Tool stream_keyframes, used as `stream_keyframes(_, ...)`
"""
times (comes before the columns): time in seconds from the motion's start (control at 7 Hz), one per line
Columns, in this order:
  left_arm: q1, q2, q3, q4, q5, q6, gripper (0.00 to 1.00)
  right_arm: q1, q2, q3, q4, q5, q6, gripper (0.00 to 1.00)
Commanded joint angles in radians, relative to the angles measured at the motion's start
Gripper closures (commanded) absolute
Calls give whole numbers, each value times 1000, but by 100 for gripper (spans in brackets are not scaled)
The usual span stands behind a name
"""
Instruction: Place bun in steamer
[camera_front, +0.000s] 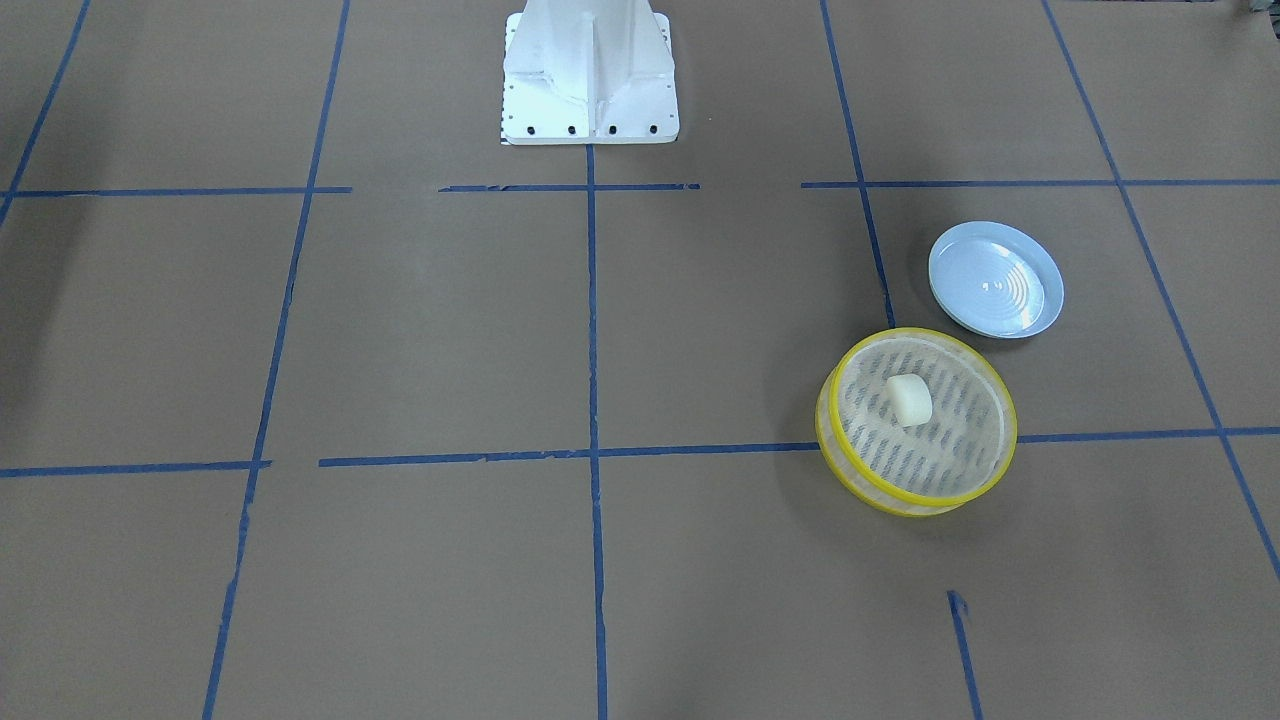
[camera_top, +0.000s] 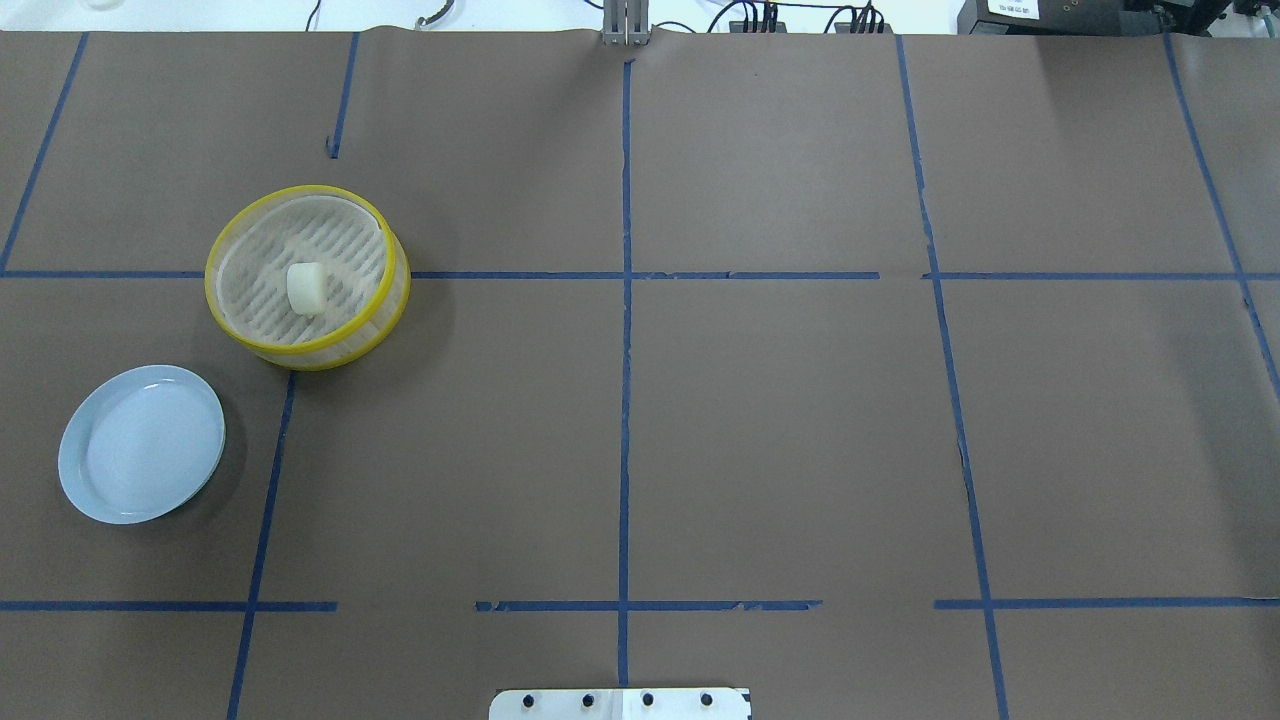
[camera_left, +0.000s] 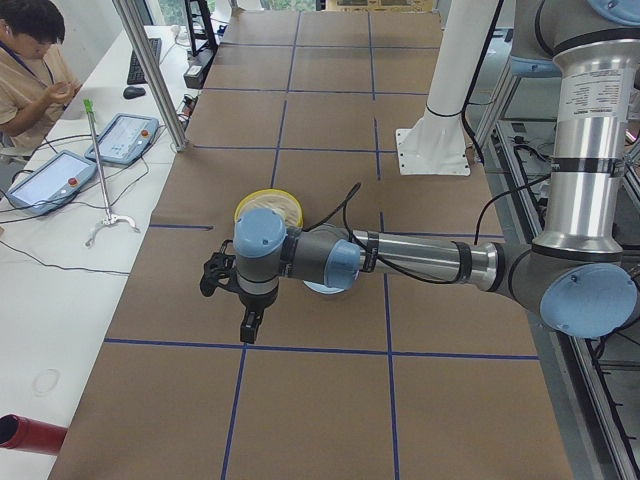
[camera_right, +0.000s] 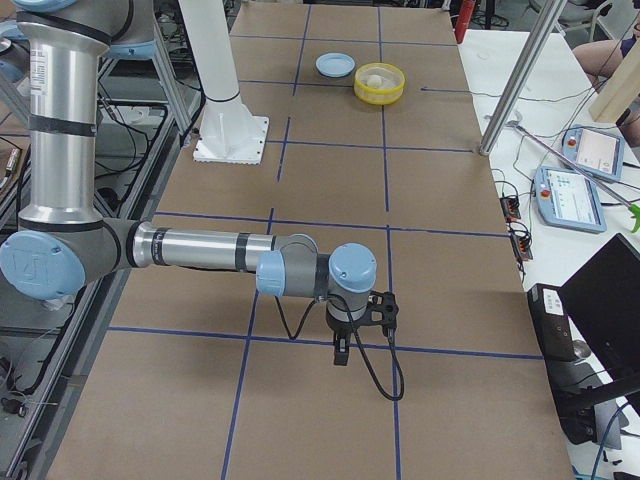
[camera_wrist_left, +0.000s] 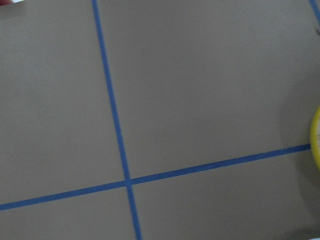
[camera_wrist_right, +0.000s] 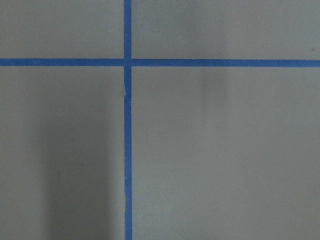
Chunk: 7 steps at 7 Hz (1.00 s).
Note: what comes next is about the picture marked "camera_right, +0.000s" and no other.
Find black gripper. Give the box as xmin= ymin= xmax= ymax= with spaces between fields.
xmin=329 ymin=316 xmax=353 ymax=366

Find white steamed bun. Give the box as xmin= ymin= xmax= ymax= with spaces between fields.
xmin=366 ymin=74 xmax=384 ymax=89

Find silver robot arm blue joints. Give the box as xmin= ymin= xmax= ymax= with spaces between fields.
xmin=1 ymin=1 xmax=377 ymax=323

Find yellow bamboo steamer basket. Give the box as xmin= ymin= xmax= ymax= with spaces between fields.
xmin=353 ymin=62 xmax=406 ymax=106

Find orange black usb hub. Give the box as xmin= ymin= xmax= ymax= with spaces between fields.
xmin=500 ymin=196 xmax=521 ymax=222

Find black desktop computer box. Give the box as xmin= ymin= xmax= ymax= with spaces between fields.
xmin=527 ymin=284 xmax=622 ymax=450

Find black computer monitor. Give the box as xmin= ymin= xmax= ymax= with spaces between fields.
xmin=560 ymin=233 xmax=639 ymax=372

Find near teach pendant tablet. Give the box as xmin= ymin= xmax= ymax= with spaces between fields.
xmin=533 ymin=166 xmax=607 ymax=233

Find teach pendant tablet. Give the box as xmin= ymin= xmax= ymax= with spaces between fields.
xmin=533 ymin=166 xmax=607 ymax=233
xmin=562 ymin=125 xmax=624 ymax=182

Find light blue plate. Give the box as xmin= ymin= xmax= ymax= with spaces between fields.
xmin=315 ymin=52 xmax=356 ymax=78

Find metal reacher grabber stick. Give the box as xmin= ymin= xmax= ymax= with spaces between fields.
xmin=505 ymin=120 xmax=640 ymax=233

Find far teach pendant tablet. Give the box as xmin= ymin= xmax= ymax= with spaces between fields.
xmin=562 ymin=125 xmax=624 ymax=182

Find red cylinder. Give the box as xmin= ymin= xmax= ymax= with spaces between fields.
xmin=454 ymin=0 xmax=476 ymax=44

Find wooden beam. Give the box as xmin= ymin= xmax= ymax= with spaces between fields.
xmin=589 ymin=41 xmax=640 ymax=123

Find seated person beige shirt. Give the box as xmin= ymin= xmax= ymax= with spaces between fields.
xmin=572 ymin=36 xmax=638 ymax=86

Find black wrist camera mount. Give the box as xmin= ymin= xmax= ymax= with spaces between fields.
xmin=361 ymin=291 xmax=399 ymax=336

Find black camera cable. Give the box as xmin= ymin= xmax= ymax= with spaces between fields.
xmin=273 ymin=293 xmax=405 ymax=401

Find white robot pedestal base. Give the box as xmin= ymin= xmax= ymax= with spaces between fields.
xmin=179 ymin=0 xmax=269 ymax=165

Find aluminium side frame rail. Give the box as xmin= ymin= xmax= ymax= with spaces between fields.
xmin=0 ymin=29 xmax=211 ymax=480

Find aluminium frame post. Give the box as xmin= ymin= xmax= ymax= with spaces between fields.
xmin=479 ymin=0 xmax=567 ymax=156

